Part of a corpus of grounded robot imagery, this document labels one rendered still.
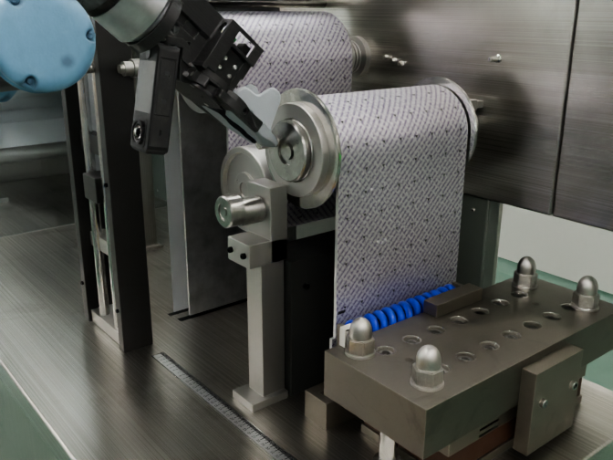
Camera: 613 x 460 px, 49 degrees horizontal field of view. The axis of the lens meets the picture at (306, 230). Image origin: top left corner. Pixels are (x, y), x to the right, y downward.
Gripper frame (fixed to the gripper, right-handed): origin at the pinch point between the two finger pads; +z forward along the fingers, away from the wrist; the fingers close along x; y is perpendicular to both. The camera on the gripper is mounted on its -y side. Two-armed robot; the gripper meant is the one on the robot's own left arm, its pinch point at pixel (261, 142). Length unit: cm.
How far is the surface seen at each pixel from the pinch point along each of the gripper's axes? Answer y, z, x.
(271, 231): -8.0, 7.7, -0.9
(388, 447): -23.2, 23.5, -20.4
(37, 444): -52, 15, 31
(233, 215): -9.2, 2.0, -0.4
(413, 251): 0.4, 24.9, -8.2
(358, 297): -9.3, 19.9, -8.2
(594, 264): 93, 275, 92
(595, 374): 33, 233, 49
